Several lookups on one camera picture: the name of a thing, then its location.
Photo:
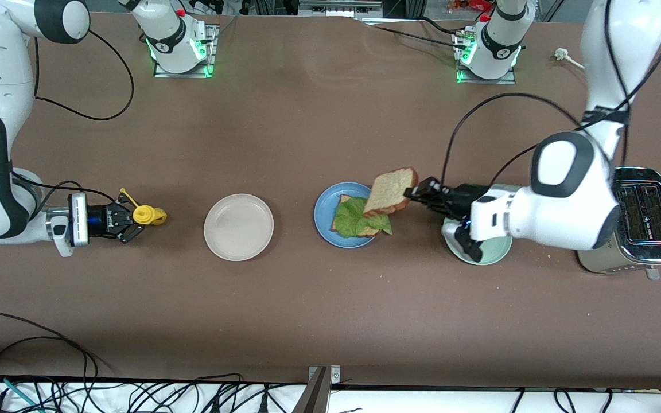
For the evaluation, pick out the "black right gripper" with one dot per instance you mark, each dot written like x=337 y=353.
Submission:
x=102 y=219

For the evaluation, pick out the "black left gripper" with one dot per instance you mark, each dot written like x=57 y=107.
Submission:
x=461 y=199

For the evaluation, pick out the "yellow mustard squeeze bottle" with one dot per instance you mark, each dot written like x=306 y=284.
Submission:
x=152 y=216

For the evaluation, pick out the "brown bread slice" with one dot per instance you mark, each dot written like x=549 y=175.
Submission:
x=388 y=192
x=372 y=232

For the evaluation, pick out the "green lettuce leaf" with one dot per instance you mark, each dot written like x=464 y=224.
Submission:
x=350 y=221

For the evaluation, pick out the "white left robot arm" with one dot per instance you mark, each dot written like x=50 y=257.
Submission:
x=566 y=206

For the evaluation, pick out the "pale green plate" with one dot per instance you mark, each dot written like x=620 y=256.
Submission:
x=494 y=255

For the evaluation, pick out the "blue plate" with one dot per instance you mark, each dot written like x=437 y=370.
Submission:
x=325 y=212

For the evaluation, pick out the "beige plate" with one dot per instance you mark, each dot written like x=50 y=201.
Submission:
x=238 y=227

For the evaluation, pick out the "red snack packet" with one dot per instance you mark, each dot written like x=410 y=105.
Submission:
x=468 y=4

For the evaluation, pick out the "beige chrome toaster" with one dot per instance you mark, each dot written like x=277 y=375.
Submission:
x=646 y=212

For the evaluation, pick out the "grey metal bar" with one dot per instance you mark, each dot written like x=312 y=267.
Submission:
x=314 y=396

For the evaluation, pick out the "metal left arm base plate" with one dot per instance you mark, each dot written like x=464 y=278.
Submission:
x=488 y=81

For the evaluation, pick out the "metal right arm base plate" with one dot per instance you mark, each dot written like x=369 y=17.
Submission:
x=214 y=51

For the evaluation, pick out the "small metal bracket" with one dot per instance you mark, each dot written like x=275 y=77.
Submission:
x=335 y=376

